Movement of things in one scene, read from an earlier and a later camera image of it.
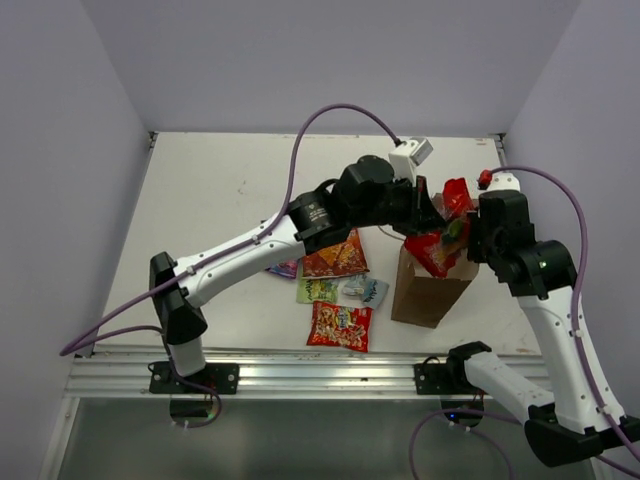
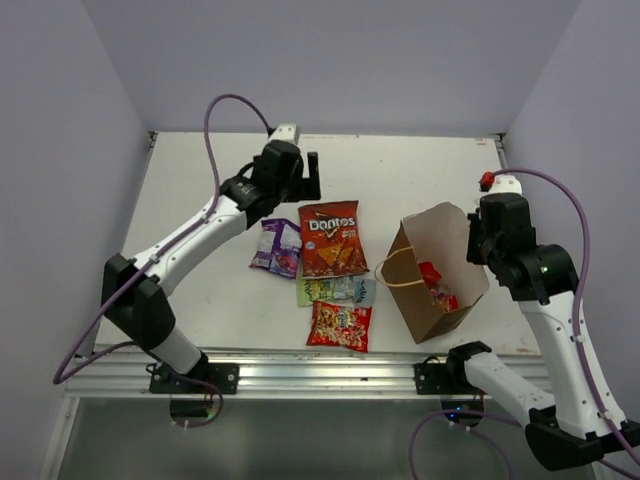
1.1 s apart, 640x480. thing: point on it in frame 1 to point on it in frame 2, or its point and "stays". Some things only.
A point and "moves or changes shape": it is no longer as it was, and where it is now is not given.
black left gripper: (420, 206) to (309, 188)
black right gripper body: (480, 247) stays
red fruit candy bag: (439, 251) to (431, 278)
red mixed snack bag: (344, 327) stays
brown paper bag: (424, 299) moves or changes shape
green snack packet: (309, 290) stays
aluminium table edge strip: (499, 145) stays
